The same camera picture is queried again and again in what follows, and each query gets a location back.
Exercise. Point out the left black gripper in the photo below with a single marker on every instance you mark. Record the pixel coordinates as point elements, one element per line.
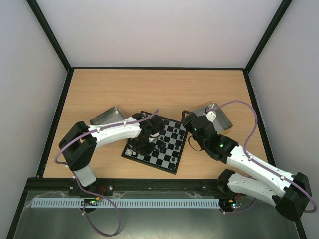
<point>145,152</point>

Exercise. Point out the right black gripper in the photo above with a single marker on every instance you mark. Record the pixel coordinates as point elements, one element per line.
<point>189,119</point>

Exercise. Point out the black chess pieces pile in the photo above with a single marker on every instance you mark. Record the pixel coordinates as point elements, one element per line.
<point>161,146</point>

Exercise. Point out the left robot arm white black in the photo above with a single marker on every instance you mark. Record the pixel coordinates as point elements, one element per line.
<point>78,145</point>

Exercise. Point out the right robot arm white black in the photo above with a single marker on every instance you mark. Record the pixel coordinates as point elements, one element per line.
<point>288,193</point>

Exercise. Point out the white chess piece row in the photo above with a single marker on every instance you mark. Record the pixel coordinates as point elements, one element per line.
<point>131,152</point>

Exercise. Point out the black silver chess board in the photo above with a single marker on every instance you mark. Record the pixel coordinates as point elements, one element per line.
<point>175,136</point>

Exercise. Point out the silver tin lid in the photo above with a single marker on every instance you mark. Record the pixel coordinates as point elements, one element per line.
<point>111,115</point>

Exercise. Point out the gold tin box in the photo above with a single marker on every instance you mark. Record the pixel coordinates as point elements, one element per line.
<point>222,124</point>

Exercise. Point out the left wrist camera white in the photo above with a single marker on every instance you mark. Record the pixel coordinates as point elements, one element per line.
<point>152,137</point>

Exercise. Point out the black aluminium frame rail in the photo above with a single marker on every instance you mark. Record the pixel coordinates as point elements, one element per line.
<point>204,187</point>

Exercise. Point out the light blue cable duct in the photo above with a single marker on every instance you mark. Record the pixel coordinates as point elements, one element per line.
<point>126,203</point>

